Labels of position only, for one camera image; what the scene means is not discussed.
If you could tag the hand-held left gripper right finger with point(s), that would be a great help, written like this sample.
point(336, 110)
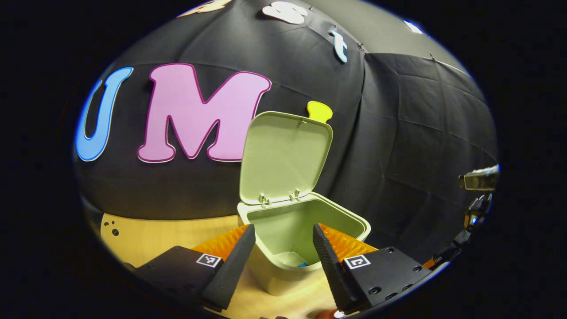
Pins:
point(330, 270)

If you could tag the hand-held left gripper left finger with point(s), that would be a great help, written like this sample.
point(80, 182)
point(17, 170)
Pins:
point(230, 270)

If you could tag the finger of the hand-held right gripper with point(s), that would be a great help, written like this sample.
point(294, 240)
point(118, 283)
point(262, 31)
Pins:
point(429, 263)

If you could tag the red pop can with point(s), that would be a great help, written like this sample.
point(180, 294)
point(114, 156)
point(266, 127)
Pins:
point(330, 315)

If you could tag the green desktop garbage bin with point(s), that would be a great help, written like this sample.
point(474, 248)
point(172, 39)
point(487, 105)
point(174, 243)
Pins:
point(283, 155)

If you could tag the wooden desktop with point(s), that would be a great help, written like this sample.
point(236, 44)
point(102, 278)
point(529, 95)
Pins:
point(146, 235)

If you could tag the black backdrop cloth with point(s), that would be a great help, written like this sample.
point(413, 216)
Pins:
point(398, 133)

